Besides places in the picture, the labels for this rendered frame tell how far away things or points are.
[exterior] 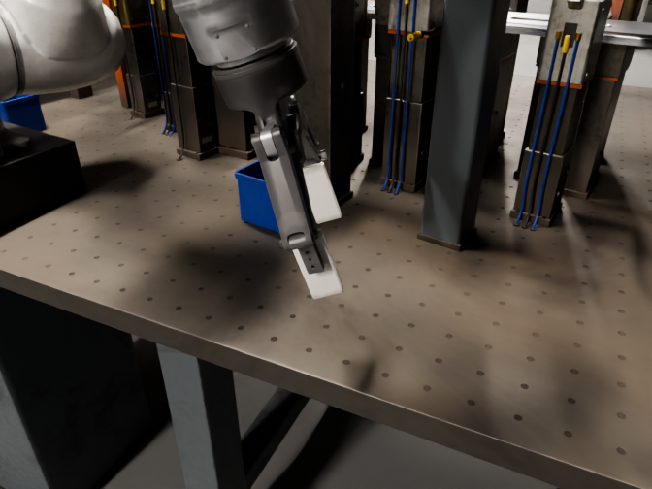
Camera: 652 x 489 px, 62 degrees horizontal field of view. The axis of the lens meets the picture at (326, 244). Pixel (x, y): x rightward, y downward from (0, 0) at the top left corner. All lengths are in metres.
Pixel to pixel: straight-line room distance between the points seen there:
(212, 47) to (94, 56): 0.71
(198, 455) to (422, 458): 0.66
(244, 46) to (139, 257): 0.53
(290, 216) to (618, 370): 0.46
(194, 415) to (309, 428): 0.64
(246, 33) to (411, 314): 0.45
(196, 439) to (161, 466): 0.54
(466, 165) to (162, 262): 0.49
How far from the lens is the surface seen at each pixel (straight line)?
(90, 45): 1.12
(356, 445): 1.49
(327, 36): 0.90
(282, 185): 0.44
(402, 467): 1.46
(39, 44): 1.09
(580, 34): 0.92
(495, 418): 0.63
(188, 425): 0.96
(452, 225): 0.88
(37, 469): 1.35
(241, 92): 0.46
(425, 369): 0.67
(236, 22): 0.44
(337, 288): 0.50
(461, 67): 0.81
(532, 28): 1.06
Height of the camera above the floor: 1.16
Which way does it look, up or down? 31 degrees down
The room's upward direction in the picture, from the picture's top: straight up
